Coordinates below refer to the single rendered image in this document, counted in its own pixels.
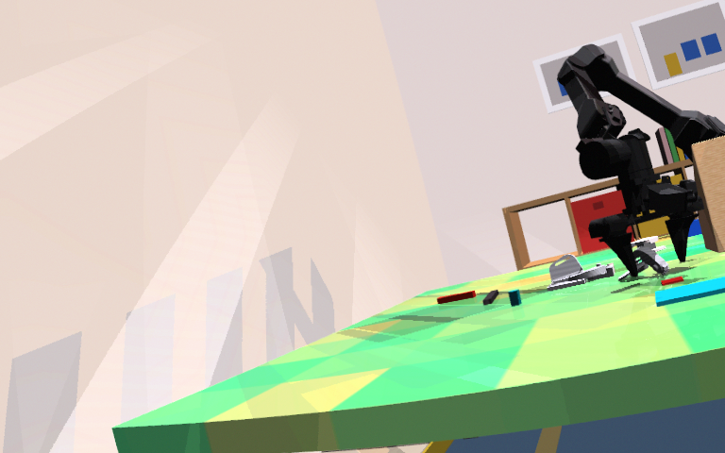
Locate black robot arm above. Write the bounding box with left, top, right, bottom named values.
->
left=557, top=44, right=725, bottom=215

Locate red flat bar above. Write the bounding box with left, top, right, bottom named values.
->
left=436, top=291, right=476, bottom=304

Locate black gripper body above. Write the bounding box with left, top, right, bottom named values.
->
left=588, top=168, right=704, bottom=239

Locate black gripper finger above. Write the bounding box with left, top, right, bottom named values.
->
left=665, top=213, right=699, bottom=262
left=599, top=233, right=638, bottom=277

